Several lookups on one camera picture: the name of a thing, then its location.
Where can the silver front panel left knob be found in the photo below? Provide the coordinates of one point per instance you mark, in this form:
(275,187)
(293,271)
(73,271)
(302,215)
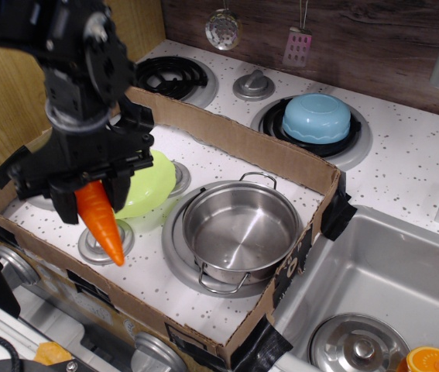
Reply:
(16,270)

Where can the silver back stove knob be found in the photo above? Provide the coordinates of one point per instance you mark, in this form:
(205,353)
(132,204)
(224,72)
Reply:
(253,87)

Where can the brown cardboard fence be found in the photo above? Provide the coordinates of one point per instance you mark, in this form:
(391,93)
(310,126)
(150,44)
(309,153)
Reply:
(157,288)

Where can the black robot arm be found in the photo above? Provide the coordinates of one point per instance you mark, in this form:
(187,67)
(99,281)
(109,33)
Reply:
(85,65)

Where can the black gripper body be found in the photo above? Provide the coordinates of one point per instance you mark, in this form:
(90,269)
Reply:
(135,118)

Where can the silver panel knob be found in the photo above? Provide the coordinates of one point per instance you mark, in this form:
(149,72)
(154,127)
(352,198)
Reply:
(16,270)
(152,354)

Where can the pink hanging spatula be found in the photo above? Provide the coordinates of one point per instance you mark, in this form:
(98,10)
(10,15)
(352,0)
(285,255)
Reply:
(297,47)

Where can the light green plastic plate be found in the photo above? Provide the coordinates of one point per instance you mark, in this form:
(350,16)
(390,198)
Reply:
(150,187)

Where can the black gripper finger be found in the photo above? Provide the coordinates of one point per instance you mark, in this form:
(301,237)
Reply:
(117,189)
(65,204)

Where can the black back-right coil burner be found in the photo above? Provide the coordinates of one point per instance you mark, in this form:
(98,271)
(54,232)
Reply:
(344,154)

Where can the black back-left coil burner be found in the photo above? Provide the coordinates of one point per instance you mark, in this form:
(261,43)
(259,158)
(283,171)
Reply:
(180,78)

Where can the silver front panel right knob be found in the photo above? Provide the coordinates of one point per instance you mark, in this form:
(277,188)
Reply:
(152,354)

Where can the light blue plastic bowl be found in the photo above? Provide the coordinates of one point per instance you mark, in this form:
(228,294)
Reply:
(316,118)

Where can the silver hanging strainer spoon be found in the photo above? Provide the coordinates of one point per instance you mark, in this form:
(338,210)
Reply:
(223,28)

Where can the orange plastic toy carrot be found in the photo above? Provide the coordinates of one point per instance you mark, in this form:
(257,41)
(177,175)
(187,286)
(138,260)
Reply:
(95,209)

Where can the silver front stove knob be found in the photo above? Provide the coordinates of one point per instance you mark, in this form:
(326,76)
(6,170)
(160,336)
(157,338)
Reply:
(92,252)

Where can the silver stove knob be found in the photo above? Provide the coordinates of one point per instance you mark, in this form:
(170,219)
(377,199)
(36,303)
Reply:
(253,87)
(92,252)
(183,179)

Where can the silver middle stove knob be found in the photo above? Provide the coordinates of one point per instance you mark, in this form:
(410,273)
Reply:
(183,179)

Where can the silver sink basin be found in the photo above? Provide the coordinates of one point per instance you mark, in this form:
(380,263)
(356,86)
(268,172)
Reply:
(379,266)

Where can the stainless steel pot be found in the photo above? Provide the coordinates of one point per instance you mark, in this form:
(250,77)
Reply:
(239,232)

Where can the orange slice toy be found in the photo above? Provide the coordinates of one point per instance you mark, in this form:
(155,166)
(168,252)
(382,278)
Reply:
(420,359)

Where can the silver sink drain plug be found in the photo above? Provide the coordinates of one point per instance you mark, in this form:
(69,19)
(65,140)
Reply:
(356,342)

